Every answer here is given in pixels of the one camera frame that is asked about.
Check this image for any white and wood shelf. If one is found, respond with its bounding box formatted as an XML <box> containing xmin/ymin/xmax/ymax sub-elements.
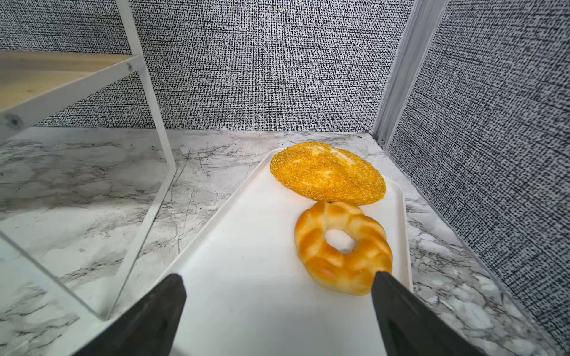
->
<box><xmin>1</xmin><ymin>1</ymin><xmax>177</xmax><ymax>322</ymax></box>

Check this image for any oval bread loaf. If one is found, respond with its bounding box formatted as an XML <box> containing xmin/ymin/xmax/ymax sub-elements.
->
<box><xmin>270</xmin><ymin>142</ymin><xmax>387</xmax><ymax>206</ymax></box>

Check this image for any white cutting board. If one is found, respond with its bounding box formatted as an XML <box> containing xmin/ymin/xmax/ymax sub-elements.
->
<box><xmin>167</xmin><ymin>155</ymin><xmax>386</xmax><ymax>355</ymax></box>

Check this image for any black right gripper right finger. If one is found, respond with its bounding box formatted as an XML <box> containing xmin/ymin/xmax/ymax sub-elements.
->
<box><xmin>371</xmin><ymin>271</ymin><xmax>482</xmax><ymax>356</ymax></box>

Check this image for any glazed bagel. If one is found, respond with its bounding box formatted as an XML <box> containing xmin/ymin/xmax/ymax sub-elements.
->
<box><xmin>294</xmin><ymin>201</ymin><xmax>394</xmax><ymax>296</ymax></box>

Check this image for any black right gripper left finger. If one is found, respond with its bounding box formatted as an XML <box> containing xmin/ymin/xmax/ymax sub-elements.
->
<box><xmin>75</xmin><ymin>274</ymin><xmax>186</xmax><ymax>355</ymax></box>

